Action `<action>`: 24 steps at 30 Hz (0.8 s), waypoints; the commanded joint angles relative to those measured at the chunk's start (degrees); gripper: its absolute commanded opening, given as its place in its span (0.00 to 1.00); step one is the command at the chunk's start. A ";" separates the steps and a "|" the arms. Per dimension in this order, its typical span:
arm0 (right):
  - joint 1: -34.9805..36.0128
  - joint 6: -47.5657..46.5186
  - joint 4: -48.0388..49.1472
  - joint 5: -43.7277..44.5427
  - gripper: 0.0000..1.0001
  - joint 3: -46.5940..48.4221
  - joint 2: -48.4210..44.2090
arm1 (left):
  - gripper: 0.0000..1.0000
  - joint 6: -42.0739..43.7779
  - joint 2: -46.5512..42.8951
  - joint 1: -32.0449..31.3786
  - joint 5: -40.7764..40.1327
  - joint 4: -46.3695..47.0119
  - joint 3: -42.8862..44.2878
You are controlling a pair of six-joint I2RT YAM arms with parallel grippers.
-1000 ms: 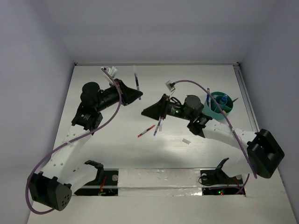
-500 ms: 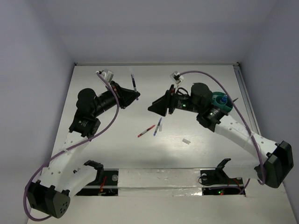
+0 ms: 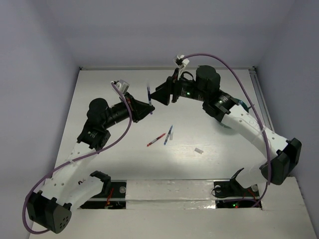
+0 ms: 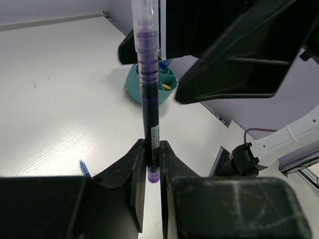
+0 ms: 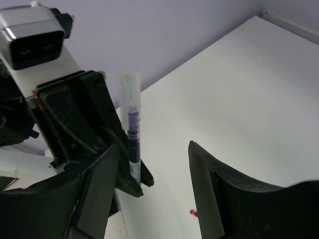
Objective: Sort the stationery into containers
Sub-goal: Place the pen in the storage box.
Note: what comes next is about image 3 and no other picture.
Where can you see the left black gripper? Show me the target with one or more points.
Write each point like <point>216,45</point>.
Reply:
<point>138,109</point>

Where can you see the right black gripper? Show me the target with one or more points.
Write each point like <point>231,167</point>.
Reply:
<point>171,86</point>

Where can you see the blue grip clear pen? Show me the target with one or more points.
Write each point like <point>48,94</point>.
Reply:
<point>149,93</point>

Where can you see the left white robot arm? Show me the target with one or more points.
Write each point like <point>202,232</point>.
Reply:
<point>70,185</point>

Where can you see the red pen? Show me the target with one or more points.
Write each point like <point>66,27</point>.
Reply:
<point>156,139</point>

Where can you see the blue pen with clip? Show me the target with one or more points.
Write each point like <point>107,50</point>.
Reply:
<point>168,135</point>

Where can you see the small white cap piece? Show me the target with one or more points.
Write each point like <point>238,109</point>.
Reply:
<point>198,150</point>

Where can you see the teal round organizer container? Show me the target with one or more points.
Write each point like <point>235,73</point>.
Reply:
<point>239,118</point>

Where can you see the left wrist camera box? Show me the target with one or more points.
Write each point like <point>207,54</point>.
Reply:
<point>121,85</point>

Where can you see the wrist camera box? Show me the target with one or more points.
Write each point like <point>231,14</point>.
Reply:
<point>121,85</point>
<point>182,62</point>

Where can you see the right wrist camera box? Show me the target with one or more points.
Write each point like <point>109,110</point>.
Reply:
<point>182,62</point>

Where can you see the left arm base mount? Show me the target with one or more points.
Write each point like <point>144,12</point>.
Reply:
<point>111,196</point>

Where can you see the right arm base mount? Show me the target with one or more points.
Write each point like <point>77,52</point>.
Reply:
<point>230,194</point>

